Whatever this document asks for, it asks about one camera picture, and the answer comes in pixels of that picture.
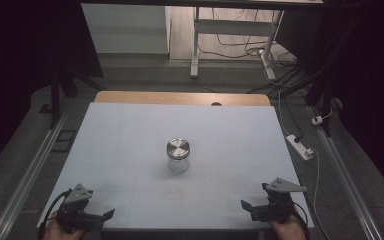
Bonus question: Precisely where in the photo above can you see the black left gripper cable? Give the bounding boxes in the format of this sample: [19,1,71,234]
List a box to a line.
[37,188,73,240]

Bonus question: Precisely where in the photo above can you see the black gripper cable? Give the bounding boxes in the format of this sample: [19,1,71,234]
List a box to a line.
[292,201,312,240]
[37,188,73,240]

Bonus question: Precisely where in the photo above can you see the person's right hand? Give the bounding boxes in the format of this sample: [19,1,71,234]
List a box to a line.
[267,213,310,240]

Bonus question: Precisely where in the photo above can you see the round metal jar lid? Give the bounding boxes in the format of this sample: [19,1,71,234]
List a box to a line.
[166,137,191,161]

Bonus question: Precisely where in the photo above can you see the aluminium floor rail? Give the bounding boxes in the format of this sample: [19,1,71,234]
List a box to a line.
[0,106,72,240]
[308,105,384,240]

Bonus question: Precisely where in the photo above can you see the thin white cable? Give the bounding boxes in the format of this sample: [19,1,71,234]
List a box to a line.
[277,89,331,240]

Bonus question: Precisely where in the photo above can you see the black metal stand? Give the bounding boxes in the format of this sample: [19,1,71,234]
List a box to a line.
[269,13,361,138]
[38,66,98,130]

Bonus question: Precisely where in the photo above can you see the white desk frame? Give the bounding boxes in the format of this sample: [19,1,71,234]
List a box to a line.
[189,6,285,81]

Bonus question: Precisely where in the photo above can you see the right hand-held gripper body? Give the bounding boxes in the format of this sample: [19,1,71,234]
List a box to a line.
[250,177,308,224]

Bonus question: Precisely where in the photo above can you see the person's left hand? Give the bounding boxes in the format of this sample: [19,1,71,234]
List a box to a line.
[41,210,85,240]

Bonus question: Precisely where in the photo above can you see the clear glass jar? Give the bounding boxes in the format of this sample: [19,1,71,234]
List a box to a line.
[166,153,191,174]

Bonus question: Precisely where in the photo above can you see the white power strip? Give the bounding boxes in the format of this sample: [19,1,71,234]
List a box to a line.
[285,134,315,162]

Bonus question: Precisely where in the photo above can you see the white table mat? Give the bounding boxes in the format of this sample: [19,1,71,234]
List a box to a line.
[36,101,316,232]

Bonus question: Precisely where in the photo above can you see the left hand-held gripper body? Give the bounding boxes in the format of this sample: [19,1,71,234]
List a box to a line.
[55,183,105,233]

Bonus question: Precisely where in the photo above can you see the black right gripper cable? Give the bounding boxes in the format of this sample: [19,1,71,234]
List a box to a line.
[292,201,312,240]

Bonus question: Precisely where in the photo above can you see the tangle of black floor cables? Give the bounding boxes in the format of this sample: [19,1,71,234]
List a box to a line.
[198,7,301,95]

